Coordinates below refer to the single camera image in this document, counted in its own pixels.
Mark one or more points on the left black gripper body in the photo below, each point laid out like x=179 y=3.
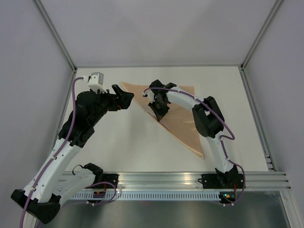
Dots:
x=114 y=104

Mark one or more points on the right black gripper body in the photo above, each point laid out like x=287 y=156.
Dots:
x=157 y=104

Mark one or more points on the peach cloth napkin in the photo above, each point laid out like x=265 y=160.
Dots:
x=179 y=119

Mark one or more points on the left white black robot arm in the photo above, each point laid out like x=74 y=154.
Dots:
x=44 y=196

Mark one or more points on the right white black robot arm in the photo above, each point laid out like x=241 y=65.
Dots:
x=209 y=123

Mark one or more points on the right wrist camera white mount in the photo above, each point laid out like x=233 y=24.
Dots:
x=149 y=94

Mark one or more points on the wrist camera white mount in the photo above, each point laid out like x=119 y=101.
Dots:
x=95 y=82
x=149 y=94

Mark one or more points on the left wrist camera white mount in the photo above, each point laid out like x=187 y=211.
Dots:
x=95 y=82

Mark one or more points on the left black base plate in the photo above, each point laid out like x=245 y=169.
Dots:
x=112 y=178

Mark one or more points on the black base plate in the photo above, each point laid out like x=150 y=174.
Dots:
x=214 y=182
x=112 y=178

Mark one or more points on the white slotted cable duct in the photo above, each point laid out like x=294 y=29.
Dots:
x=149 y=195

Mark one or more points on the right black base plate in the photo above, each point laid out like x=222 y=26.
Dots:
x=214 y=182

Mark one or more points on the aluminium frame left post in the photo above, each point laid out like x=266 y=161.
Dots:
x=54 y=33

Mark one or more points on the aluminium frame post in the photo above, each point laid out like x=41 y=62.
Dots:
x=54 y=33
x=266 y=24

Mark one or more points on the aluminium front rail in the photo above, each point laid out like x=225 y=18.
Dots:
x=255 y=181

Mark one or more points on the aluminium frame right post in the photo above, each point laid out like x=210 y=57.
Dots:
x=266 y=24

